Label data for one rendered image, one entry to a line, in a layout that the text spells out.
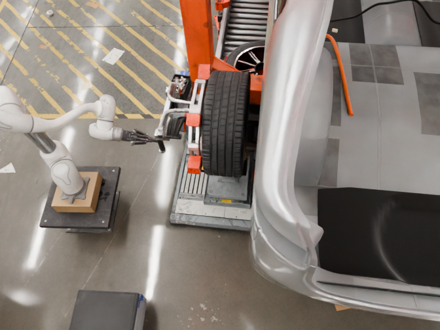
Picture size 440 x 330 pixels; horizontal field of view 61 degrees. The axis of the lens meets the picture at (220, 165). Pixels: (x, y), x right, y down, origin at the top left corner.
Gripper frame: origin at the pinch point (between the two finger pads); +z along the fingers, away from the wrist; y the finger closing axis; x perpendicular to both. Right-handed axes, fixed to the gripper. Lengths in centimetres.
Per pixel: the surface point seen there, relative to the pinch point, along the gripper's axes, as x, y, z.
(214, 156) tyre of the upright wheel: -36, -28, 36
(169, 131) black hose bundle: -33.6, -14.4, 9.2
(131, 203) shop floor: 75, -15, -10
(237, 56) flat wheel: 5, 101, 58
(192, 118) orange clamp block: -52, -16, 20
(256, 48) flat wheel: 1, 112, 75
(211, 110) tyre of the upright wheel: -54, -10, 30
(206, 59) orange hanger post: -34, 49, 27
